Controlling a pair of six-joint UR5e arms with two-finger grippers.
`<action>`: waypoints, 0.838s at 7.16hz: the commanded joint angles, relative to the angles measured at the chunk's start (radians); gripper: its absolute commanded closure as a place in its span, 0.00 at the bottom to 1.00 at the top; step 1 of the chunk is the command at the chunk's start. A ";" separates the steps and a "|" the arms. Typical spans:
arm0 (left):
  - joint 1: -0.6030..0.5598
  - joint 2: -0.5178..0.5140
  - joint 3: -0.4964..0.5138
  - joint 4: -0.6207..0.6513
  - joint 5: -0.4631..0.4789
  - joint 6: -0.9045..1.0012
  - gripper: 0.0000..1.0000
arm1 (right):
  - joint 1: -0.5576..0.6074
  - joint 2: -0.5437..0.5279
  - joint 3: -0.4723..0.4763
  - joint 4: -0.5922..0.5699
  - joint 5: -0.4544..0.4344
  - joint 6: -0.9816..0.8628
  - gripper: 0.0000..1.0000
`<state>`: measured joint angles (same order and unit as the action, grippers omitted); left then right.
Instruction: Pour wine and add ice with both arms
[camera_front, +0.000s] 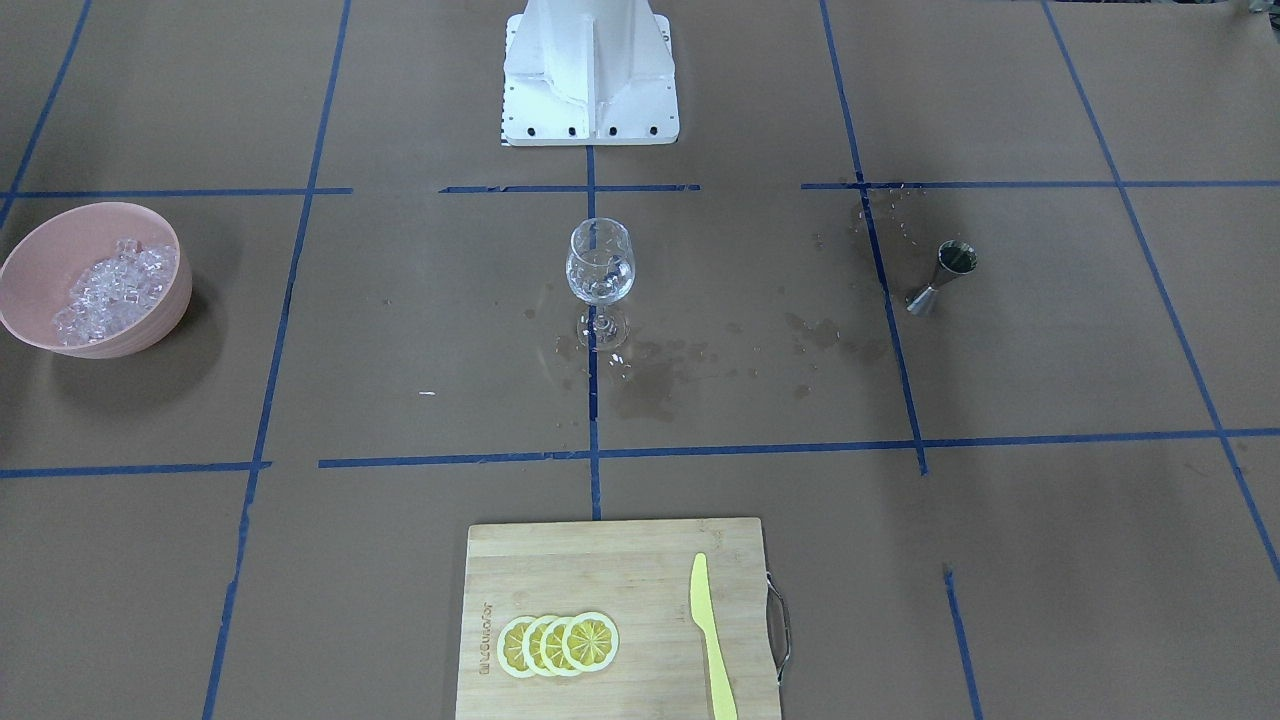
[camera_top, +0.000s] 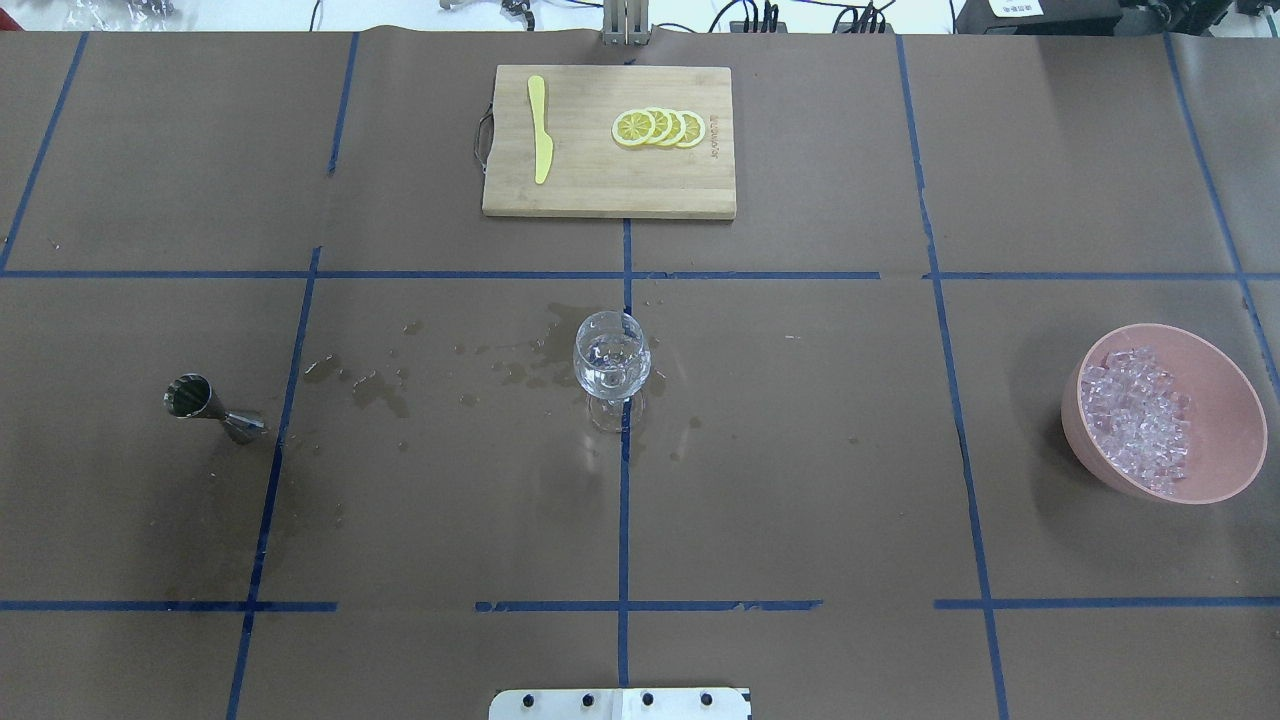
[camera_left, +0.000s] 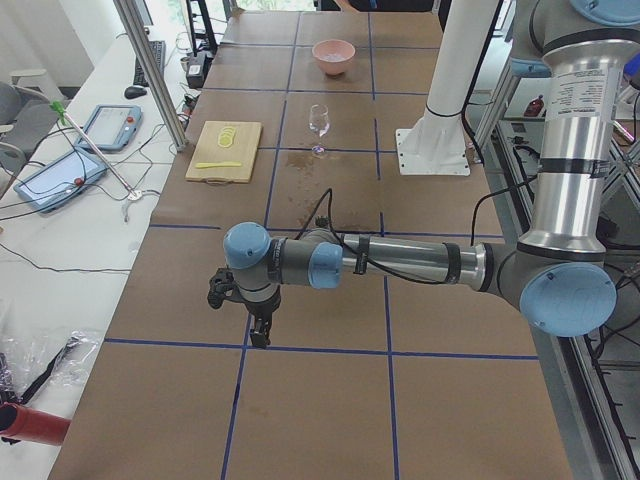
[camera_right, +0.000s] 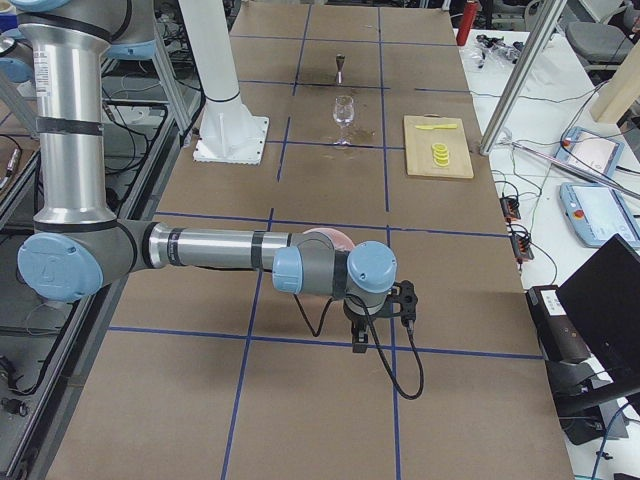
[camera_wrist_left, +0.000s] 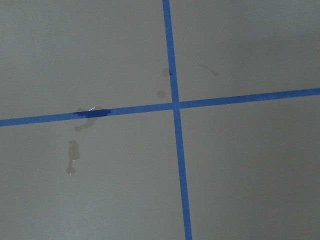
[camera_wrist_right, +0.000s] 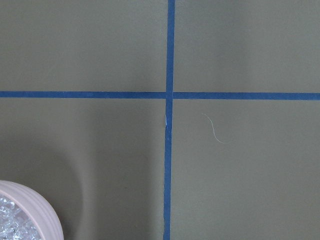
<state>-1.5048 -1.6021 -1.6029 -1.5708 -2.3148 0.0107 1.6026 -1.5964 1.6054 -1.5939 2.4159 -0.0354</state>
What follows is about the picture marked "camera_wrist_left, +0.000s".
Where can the crossing blue tape strip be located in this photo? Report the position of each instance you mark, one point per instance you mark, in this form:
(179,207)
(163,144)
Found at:
(159,107)

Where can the long blue tape strip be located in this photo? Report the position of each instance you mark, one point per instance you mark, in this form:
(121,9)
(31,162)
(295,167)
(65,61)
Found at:
(177,120)

